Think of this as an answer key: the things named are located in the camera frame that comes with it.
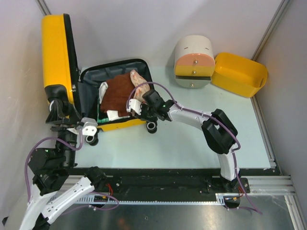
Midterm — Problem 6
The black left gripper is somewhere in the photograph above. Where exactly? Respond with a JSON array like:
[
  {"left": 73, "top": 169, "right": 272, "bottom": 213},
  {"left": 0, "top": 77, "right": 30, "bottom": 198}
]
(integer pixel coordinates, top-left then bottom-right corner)
[{"left": 48, "top": 100, "right": 84, "bottom": 166}]

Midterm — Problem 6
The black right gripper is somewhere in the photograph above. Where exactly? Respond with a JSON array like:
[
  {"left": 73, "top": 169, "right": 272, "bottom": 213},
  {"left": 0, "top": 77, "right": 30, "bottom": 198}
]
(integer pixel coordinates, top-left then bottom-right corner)
[{"left": 135, "top": 103, "right": 156, "bottom": 123}]

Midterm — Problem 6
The floral patterned pouch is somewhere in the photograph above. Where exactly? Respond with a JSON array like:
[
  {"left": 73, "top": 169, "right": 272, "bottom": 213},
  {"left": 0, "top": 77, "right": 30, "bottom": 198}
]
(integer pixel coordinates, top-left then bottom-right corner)
[{"left": 130, "top": 70, "right": 151, "bottom": 103}]

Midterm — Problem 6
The yellow Pikachu suitcase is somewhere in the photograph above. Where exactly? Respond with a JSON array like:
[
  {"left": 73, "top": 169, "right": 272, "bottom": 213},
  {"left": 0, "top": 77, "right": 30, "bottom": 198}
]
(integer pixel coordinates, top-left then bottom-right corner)
[{"left": 42, "top": 14, "right": 157, "bottom": 134}]

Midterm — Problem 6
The rust brown towel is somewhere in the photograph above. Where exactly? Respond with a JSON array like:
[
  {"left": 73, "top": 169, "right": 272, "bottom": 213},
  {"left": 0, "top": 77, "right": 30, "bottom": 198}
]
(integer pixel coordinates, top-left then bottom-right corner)
[{"left": 100, "top": 72, "right": 135, "bottom": 117}]

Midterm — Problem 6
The white towel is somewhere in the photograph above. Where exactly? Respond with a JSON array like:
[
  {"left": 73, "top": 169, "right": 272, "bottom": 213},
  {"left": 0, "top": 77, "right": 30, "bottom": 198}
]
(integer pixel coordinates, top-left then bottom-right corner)
[{"left": 98, "top": 82, "right": 129, "bottom": 121}]

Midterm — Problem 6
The yellow plastic basket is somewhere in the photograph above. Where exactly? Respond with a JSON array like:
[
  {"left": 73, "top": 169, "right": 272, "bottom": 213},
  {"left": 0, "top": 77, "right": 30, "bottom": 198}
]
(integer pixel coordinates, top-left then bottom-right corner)
[{"left": 211, "top": 52, "right": 268, "bottom": 98}]

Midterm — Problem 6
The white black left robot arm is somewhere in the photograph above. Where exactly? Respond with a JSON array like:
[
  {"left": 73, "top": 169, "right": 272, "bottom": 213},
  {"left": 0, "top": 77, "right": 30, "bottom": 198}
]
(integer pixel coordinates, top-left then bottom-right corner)
[{"left": 19, "top": 97, "right": 106, "bottom": 230}]

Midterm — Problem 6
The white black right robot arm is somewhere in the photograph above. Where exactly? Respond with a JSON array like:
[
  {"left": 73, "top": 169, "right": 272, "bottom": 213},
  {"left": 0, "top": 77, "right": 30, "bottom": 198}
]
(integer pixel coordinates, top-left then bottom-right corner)
[{"left": 141, "top": 90, "right": 239, "bottom": 192}]

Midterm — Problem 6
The white pastel mini drawer cabinet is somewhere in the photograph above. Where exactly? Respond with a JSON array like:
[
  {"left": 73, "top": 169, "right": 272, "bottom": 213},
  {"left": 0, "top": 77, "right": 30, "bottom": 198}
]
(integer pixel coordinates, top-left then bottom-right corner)
[{"left": 174, "top": 35, "right": 215, "bottom": 89}]

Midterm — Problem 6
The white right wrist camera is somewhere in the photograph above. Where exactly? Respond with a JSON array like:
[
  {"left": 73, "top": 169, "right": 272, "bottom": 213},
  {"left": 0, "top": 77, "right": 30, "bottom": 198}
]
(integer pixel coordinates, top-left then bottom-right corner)
[{"left": 126, "top": 99, "right": 142, "bottom": 115}]

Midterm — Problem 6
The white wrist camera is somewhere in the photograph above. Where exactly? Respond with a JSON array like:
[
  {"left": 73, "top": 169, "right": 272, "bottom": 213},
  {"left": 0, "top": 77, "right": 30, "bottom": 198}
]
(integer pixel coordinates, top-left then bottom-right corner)
[
  {"left": 126, "top": 99, "right": 142, "bottom": 115},
  {"left": 75, "top": 117, "right": 98, "bottom": 136}
]

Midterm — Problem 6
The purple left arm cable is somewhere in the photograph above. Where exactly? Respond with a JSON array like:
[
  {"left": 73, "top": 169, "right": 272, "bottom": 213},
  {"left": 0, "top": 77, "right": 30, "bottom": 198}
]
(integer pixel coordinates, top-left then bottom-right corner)
[{"left": 25, "top": 124, "right": 120, "bottom": 211}]

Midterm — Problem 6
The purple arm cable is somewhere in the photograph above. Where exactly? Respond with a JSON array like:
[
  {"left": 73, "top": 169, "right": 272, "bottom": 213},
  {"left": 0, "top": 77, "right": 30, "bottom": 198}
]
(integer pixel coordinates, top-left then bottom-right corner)
[
  {"left": 25, "top": 124, "right": 120, "bottom": 211},
  {"left": 128, "top": 81, "right": 263, "bottom": 214}
]

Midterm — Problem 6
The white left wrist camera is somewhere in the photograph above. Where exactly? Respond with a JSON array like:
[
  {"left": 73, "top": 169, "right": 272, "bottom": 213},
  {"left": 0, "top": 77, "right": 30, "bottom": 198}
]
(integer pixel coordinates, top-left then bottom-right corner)
[{"left": 75, "top": 117, "right": 98, "bottom": 136}]

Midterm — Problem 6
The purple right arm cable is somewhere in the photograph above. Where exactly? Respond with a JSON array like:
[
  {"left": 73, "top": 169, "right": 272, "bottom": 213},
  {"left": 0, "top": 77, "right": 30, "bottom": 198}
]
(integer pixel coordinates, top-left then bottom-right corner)
[{"left": 128, "top": 81, "right": 263, "bottom": 214}]

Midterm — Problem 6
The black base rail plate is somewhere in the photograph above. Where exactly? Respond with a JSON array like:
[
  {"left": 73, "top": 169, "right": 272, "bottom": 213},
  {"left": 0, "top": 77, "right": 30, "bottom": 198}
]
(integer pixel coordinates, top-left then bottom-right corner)
[{"left": 67, "top": 167, "right": 281, "bottom": 195}]

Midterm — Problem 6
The white slotted cable duct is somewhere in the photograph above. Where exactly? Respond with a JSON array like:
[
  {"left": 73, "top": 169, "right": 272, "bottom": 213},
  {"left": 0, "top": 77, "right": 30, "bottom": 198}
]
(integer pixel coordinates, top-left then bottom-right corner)
[{"left": 73, "top": 194, "right": 225, "bottom": 206}]

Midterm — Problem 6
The left aluminium corner post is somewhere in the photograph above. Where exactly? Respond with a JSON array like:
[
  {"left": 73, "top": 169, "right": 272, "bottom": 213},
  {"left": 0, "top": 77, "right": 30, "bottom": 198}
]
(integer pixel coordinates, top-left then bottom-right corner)
[{"left": 35, "top": 0, "right": 51, "bottom": 16}]

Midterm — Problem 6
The aluminium corner post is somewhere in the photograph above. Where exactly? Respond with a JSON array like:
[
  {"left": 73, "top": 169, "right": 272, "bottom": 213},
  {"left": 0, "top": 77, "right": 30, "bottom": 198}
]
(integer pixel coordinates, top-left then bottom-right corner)
[
  {"left": 251, "top": 0, "right": 293, "bottom": 61},
  {"left": 35, "top": 0, "right": 51, "bottom": 16}
]

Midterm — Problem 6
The aluminium frame rail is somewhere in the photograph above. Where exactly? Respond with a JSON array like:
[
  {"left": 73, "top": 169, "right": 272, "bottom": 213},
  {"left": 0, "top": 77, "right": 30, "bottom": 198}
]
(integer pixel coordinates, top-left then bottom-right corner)
[{"left": 55, "top": 175, "right": 297, "bottom": 195}]

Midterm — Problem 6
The right aluminium corner post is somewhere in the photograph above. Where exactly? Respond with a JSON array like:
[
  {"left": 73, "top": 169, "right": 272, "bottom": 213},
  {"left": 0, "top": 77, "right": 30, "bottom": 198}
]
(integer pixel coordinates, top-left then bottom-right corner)
[{"left": 251, "top": 0, "right": 293, "bottom": 61}]

